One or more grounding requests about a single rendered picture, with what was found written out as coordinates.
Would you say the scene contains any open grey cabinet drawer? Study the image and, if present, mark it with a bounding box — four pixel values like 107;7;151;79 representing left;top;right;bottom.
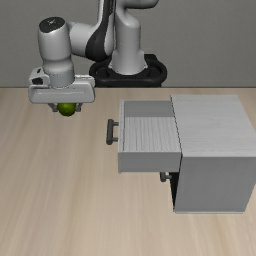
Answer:
105;99;183;174

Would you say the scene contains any green lime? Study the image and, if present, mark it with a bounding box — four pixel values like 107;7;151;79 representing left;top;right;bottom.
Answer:
56;102;78;118

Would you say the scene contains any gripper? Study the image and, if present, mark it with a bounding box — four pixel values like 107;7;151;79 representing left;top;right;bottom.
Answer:
27;66;96;113

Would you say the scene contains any grey cabinet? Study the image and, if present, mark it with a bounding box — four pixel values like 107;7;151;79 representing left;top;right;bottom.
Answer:
159;94;256;214

